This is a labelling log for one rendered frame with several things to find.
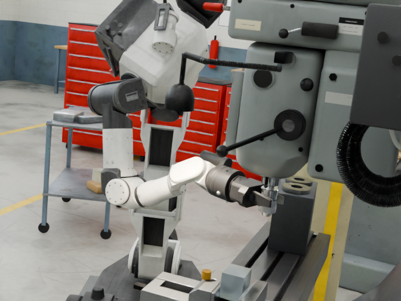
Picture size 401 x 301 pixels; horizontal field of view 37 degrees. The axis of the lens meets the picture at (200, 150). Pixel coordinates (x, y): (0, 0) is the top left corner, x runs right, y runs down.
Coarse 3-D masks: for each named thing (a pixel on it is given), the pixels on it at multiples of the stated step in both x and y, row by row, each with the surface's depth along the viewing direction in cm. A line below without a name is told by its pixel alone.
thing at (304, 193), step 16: (288, 192) 186; (304, 192) 186; (288, 208) 185; (304, 208) 184; (272, 224) 187; (288, 224) 186; (304, 224) 185; (272, 240) 188; (288, 240) 187; (304, 240) 186
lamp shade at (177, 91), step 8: (176, 88) 144; (184, 88) 144; (168, 96) 144; (176, 96) 143; (184, 96) 143; (192, 96) 145; (168, 104) 144; (176, 104) 143; (184, 104) 143; (192, 104) 145
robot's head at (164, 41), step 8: (160, 16) 175; (168, 16) 174; (176, 16) 175; (160, 24) 173; (168, 24) 173; (160, 32) 172; (168, 32) 172; (160, 40) 171; (168, 40) 171; (176, 40) 180; (160, 48) 174; (168, 48) 174
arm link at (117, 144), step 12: (108, 132) 177; (120, 132) 177; (108, 144) 178; (120, 144) 177; (132, 144) 181; (108, 156) 178; (120, 156) 177; (132, 156) 181; (108, 168) 177; (120, 168) 177; (132, 168) 180; (108, 180) 177; (120, 180) 174; (108, 192) 175; (120, 192) 174; (120, 204) 174
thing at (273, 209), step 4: (260, 192) 152; (268, 196) 151; (272, 196) 151; (276, 196) 152; (276, 200) 152; (272, 204) 151; (276, 204) 153; (260, 208) 152; (264, 208) 152; (268, 208) 152; (272, 208) 152; (264, 212) 152; (268, 212) 152; (272, 212) 152
